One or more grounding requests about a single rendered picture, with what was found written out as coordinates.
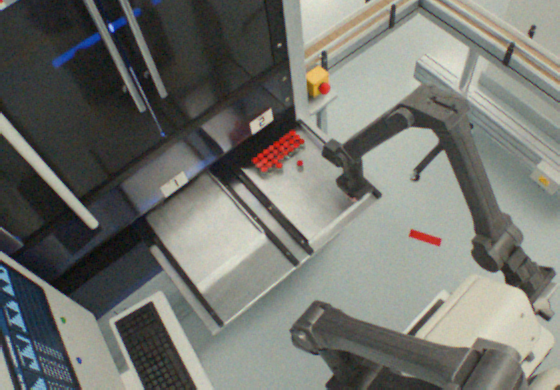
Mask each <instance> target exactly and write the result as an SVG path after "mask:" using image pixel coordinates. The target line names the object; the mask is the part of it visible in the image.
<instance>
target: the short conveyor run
mask: <svg viewBox="0 0 560 390"><path fill-rule="evenodd" d="M418 4H419V0H365V4H364V5H363V6H361V7H360V8H358V9H357V10H355V11H354V12H352V13H350V14H348V16H346V17H345V18H343V19H342V20H340V21H339V22H337V23H336V24H334V25H333V26H331V27H330V28H329V29H326V30H325V31H323V32H322V33H320V34H319V35H316V36H314V37H313V38H311V39H310V40H308V41H307V42H306V43H305V42H304V41H303V44H304V58H305V68H307V67H308V66H310V65H311V64H312V63H315V62H316V63H318V64H319V65H320V66H321V67H322V68H323V69H325V70H326V72H327V73H328V74H329V76H331V75H332V74H334V73H335V72H336V71H338V70H339V69H341V68H342V67H343V66H345V65H346V64H348V63H349V62H350V61H352V60H353V59H355V58H356V57H357V56H359V55H360V54H362V53H363V52H364V51H366V50H367V49H369V48H370V47H371V46H373V45H374V44H376V43H377V42H378V41H380V40H383V39H384V38H385V37H387V36H388V35H390V34H391V33H392V32H394V31H395V30H397V29H398V28H399V27H401V26H402V25H404V24H405V23H407V22H408V21H410V20H411V19H412V18H414V17H415V16H417V13H418V9H419V6H418Z"/></svg>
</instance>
